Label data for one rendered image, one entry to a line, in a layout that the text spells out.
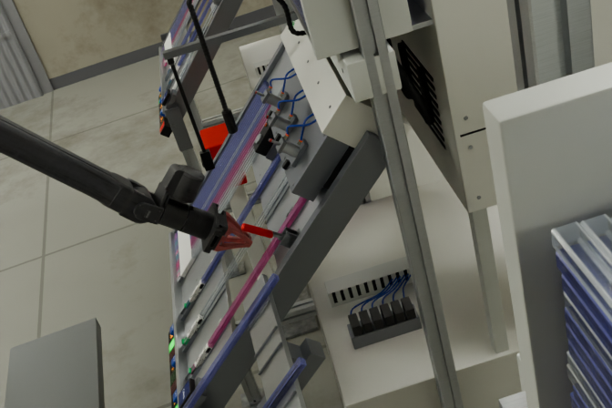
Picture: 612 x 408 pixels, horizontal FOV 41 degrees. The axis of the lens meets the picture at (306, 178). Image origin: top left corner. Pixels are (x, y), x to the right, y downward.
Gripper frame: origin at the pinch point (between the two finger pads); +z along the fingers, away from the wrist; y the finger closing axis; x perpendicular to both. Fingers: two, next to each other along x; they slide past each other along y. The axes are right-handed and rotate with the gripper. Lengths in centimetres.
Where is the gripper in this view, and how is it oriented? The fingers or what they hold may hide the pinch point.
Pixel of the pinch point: (247, 240)
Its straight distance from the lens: 171.2
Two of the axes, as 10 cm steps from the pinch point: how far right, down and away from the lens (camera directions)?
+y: -1.7, -4.8, 8.6
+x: -4.8, 8.0, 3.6
